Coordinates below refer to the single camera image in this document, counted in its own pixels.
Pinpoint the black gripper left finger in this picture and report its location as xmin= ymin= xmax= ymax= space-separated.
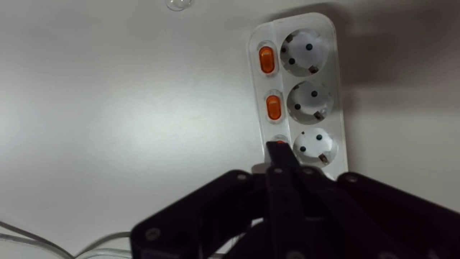
xmin=129 ymin=141 xmax=305 ymax=259

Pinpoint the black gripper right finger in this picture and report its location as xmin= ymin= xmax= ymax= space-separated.
xmin=299 ymin=167 xmax=460 ymax=259

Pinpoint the white multi-socket power strip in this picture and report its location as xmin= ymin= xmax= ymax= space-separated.
xmin=247 ymin=13 xmax=348 ymax=178

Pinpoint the white power strip cable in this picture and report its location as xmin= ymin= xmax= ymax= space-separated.
xmin=0 ymin=220 xmax=134 ymax=259

